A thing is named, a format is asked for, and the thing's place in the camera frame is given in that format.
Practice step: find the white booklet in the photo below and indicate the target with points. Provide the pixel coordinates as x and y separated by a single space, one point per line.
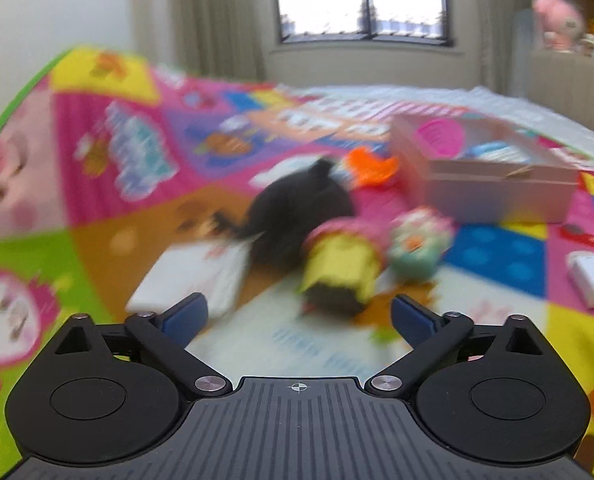
187 270

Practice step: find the white quilted bedspread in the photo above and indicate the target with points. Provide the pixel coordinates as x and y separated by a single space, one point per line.
552 110

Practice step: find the colourful printed play mat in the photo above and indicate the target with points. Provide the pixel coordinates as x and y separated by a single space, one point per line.
102 240

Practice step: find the pink cardboard box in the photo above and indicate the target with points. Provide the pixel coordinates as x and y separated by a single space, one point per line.
477 200

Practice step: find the pink toy net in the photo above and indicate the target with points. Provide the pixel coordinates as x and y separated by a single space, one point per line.
439 137

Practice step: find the yellow and pink doll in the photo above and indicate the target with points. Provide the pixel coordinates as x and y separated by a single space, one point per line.
342 265

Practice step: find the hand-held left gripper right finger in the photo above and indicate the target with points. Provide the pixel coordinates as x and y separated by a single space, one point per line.
414 320

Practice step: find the blue tissue packet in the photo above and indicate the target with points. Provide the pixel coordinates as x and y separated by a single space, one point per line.
492 150

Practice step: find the black plush toy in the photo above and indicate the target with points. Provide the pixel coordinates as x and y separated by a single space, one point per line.
297 205

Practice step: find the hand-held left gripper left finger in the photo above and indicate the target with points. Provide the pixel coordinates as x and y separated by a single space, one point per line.
184 317

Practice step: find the pink plush toy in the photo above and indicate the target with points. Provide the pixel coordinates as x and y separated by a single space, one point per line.
559 20

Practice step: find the beige curtain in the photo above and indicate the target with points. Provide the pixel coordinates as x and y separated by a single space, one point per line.
217 15
492 20

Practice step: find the green toy figure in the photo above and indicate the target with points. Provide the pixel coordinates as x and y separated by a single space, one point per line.
417 250

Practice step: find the small red packet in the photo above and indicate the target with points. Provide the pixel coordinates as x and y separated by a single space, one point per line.
587 236

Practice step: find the beige padded headboard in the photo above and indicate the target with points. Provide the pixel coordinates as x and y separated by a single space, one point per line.
572 85

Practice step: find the orange toy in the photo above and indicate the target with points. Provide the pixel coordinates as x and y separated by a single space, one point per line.
372 167

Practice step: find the brown twine bow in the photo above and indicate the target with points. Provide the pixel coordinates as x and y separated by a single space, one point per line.
518 173

